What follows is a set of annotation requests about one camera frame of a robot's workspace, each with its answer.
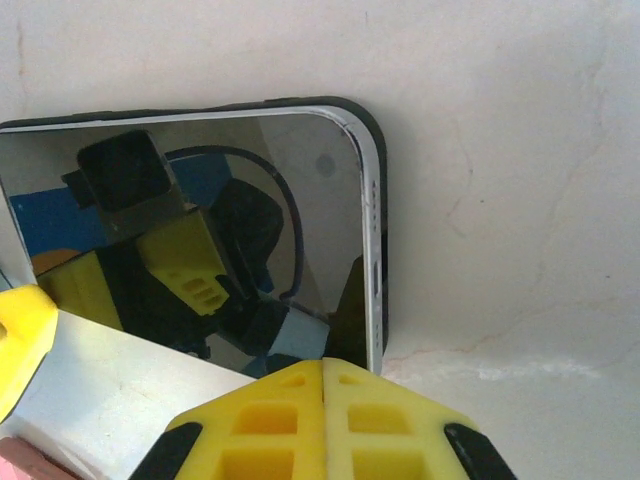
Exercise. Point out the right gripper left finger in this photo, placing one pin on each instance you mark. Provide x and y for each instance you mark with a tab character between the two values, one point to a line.
260	440

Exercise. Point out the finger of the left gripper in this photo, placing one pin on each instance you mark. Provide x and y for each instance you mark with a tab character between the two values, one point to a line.
25	345

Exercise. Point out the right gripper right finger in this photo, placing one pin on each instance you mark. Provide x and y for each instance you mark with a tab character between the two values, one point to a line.
390	440

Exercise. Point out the black smartphone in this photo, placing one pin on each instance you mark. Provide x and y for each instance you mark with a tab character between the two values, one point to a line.
125	390
300	175

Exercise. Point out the pink phone case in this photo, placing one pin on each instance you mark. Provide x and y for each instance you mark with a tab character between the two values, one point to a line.
25	462

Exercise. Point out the black phone case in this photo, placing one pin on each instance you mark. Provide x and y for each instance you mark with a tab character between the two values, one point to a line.
374	131

